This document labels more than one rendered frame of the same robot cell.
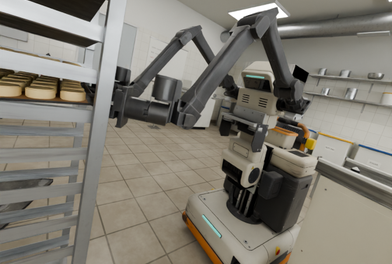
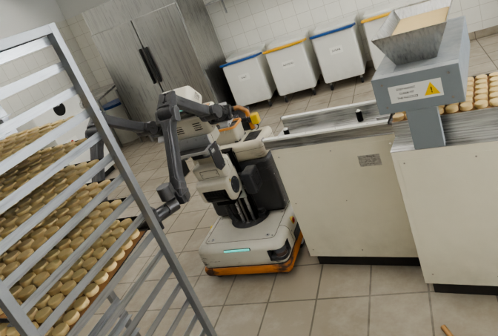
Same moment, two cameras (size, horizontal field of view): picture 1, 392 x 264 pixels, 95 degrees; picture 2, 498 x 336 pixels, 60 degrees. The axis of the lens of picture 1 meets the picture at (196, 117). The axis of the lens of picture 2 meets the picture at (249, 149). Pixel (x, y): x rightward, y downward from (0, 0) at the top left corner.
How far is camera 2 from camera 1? 1.46 m
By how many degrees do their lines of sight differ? 26
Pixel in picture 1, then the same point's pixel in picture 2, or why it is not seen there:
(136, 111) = (164, 214)
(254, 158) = (225, 172)
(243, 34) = (170, 126)
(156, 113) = (173, 207)
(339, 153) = (301, 62)
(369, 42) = not seen: outside the picture
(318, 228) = (292, 182)
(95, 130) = (161, 236)
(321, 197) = (281, 163)
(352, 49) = not seen: outside the picture
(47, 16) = (119, 210)
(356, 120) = (290, 2)
